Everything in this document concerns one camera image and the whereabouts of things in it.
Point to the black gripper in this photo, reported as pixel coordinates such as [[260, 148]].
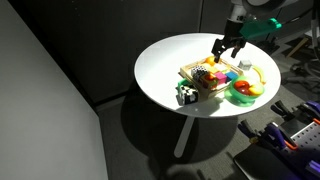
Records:
[[234, 31]]

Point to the dark green cube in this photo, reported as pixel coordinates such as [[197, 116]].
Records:
[[183, 82]]

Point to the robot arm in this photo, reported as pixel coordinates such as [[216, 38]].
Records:
[[238, 10]]

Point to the grey cube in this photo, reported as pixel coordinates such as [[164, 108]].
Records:
[[245, 65]]

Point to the blue cube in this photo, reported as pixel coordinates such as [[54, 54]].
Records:
[[231, 76]]

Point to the pink cube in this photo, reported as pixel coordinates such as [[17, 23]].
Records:
[[220, 77]]

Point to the yellow cube orange circle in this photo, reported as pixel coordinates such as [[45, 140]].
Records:
[[210, 81]]

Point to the black white triangle cube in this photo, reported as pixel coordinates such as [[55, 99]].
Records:
[[198, 72]]

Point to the black checkered soft cube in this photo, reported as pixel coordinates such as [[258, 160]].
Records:
[[189, 95]]

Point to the red fruit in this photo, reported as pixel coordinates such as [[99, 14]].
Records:
[[241, 87]]

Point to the yellow banana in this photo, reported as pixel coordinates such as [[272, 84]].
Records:
[[261, 75]]

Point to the wooden slatted tray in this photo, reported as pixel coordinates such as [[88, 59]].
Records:
[[186, 71]]

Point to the yellow orange fruit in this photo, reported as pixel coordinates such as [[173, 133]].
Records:
[[256, 90]]

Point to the green bowl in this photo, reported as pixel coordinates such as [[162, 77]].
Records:
[[240, 98]]

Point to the wooden legged furniture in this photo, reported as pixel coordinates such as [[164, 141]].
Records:
[[300, 45]]

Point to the grey chair base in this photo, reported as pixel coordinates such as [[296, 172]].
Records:
[[308, 73]]

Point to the purple clamp orange trigger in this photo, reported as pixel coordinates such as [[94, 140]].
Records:
[[276, 133]]

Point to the white table leg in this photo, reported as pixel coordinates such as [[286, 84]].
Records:
[[183, 136]]

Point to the perforated metal breadboard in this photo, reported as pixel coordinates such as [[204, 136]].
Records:
[[308, 133]]

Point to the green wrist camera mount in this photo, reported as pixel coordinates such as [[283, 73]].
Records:
[[260, 28]]

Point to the grey base plate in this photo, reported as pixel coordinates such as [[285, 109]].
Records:
[[260, 165]]

